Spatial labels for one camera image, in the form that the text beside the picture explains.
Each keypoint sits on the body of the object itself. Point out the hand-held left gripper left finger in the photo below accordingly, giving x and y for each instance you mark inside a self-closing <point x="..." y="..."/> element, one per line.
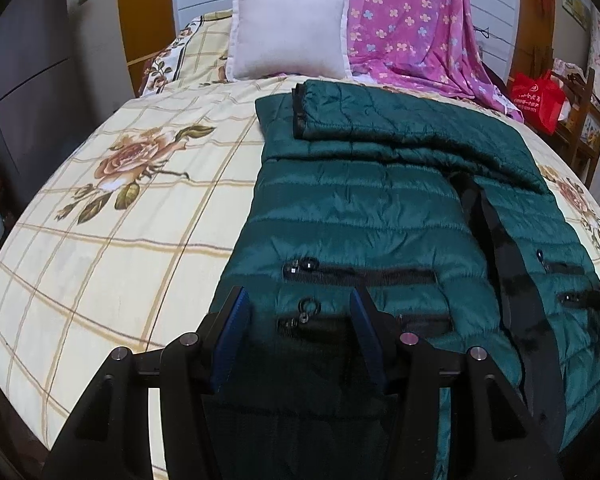
<point x="230" y="340"/>

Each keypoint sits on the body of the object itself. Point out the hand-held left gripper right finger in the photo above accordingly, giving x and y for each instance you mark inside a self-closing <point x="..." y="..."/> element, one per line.
<point x="367" y="340"/>

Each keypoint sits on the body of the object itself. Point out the dark green quilted jacket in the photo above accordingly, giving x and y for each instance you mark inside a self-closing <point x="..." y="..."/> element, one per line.
<point x="360" y="210"/>

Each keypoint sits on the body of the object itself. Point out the cream checked floral bed sheet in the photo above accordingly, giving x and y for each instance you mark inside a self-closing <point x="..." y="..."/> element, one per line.
<point x="130" y="240"/>

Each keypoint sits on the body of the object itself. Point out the wooden chair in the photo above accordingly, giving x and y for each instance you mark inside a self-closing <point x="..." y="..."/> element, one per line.
<point x="587" y="120"/>

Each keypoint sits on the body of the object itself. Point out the red shopping bag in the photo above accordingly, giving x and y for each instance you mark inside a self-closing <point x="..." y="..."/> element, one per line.
<point x="535" y="100"/>

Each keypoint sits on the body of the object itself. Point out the white pillow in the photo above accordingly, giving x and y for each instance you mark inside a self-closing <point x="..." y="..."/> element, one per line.
<point x="285" y="30"/>

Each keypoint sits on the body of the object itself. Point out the pink floral blanket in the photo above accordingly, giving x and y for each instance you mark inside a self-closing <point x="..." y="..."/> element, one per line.
<point x="405" y="25"/>

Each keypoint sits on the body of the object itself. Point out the grey wardrobe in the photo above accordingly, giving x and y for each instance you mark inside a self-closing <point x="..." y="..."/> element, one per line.
<point x="40" y="60"/>

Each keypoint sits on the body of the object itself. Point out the framed wall picture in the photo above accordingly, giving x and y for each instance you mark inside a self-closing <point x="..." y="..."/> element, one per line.
<point x="575" y="5"/>

